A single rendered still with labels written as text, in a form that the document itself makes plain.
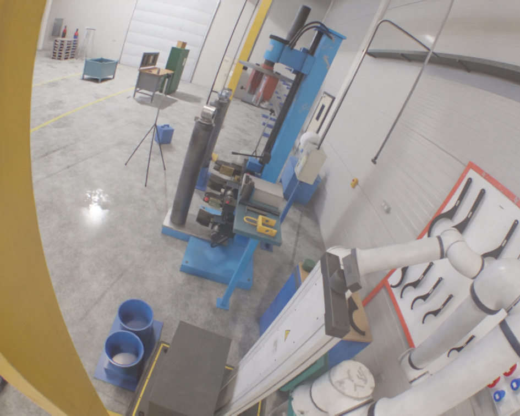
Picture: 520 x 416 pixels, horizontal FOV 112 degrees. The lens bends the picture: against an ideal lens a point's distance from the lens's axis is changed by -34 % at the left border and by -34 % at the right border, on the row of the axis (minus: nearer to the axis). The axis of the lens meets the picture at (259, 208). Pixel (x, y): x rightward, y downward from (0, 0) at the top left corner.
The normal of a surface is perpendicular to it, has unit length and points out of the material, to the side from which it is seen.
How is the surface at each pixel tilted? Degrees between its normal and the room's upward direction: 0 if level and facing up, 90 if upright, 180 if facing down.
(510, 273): 72
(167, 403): 0
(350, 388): 8
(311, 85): 90
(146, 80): 90
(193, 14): 90
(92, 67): 90
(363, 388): 4
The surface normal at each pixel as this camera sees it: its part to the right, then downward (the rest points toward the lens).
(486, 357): -0.85, -0.39
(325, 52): 0.00, 0.54
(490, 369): -0.64, -0.01
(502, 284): -0.96, -0.11
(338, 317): 0.36, -0.79
